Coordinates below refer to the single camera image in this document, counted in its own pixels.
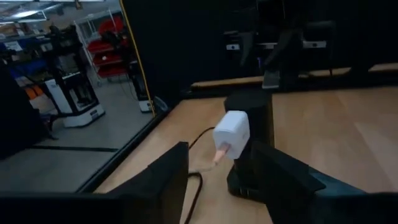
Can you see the black white mobile robot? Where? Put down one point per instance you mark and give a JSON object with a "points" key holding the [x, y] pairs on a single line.
{"points": [[77, 115]]}

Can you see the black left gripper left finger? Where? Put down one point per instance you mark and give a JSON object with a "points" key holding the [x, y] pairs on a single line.
{"points": [[155, 199]]}

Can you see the white USB charger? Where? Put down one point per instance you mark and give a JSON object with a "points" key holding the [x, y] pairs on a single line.
{"points": [[231, 130]]}

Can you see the black office chair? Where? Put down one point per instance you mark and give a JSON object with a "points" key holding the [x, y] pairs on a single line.
{"points": [[15, 124]]}

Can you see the red bin shelf rack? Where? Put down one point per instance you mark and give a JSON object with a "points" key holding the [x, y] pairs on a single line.
{"points": [[107, 46]]}

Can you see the black backdrop panel yellow edge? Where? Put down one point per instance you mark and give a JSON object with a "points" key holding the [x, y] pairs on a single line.
{"points": [[186, 46]]}

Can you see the blue bin shelf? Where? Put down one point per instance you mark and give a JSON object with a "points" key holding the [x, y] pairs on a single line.
{"points": [[28, 67]]}

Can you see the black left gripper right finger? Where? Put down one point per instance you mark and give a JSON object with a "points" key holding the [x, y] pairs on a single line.
{"points": [[286, 193]]}

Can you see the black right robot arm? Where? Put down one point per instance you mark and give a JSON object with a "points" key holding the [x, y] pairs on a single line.
{"points": [[289, 56]]}

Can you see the black power strip tower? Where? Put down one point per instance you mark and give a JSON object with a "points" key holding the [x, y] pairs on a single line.
{"points": [[261, 124]]}

